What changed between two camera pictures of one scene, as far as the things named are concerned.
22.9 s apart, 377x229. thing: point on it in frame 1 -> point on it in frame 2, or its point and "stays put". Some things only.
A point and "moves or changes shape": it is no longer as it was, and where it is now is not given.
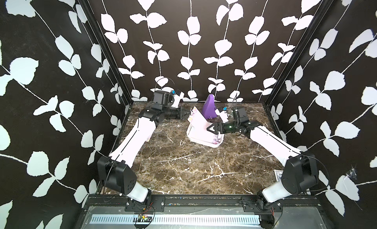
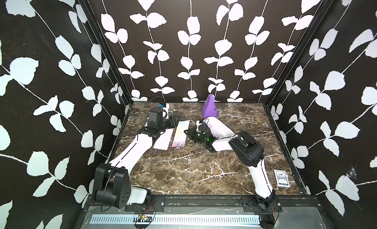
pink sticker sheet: [198, 129] moves or changes shape
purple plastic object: [208, 107] stays put
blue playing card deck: [278, 174] stays put
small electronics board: [143, 217] stays put
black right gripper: [217, 127] -> [192, 133]
